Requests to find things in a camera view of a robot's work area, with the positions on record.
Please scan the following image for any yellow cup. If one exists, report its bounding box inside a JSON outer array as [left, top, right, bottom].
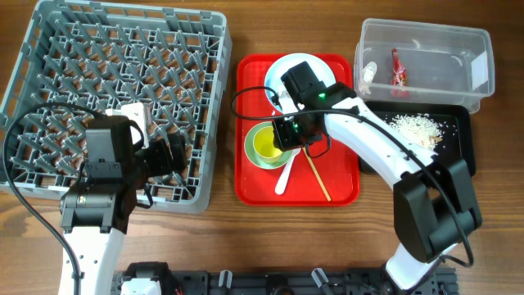
[[253, 126, 282, 163]]

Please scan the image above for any green bowl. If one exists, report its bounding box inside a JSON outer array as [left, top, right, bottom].
[[244, 121, 291, 170]]

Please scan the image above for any food scraps and rice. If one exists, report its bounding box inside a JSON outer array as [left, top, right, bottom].
[[389, 114, 443, 150]]

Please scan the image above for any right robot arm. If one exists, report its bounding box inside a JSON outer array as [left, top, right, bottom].
[[273, 61, 482, 294]]

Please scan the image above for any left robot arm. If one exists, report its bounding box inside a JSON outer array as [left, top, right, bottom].
[[59, 116, 187, 294]]

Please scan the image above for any grey dishwasher rack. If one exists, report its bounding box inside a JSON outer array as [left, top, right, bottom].
[[1, 1, 232, 213]]

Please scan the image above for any black waste tray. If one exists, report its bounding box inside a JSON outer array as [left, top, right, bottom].
[[366, 101, 477, 176]]

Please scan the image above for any wooden chopstick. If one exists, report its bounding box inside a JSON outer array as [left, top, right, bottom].
[[302, 147, 332, 202]]

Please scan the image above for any light blue plate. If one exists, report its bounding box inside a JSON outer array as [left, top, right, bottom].
[[264, 53, 336, 94]]

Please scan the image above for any white plastic fork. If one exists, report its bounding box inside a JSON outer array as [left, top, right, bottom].
[[274, 148, 300, 195]]

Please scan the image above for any red plastic tray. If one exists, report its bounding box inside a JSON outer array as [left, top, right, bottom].
[[234, 53, 360, 207]]

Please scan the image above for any crumpled white wrapper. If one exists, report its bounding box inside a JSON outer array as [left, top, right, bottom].
[[359, 61, 377, 95]]

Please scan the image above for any red wrapper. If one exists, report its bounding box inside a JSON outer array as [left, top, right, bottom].
[[391, 48, 409, 98]]

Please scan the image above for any clear plastic bin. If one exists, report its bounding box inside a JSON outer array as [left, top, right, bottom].
[[354, 18, 495, 113]]

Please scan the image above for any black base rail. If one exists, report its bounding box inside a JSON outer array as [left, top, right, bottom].
[[112, 261, 458, 295]]

